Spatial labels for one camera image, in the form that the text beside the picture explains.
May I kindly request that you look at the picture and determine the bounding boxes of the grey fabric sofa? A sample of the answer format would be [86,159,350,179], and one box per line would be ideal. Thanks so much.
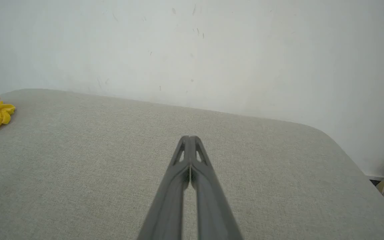
[0,88,384,240]

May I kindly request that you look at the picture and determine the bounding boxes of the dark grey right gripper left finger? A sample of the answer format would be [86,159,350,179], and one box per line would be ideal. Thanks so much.
[137,136,190,240]

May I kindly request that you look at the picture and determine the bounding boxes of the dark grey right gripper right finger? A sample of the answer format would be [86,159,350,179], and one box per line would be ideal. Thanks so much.
[190,136,244,240]

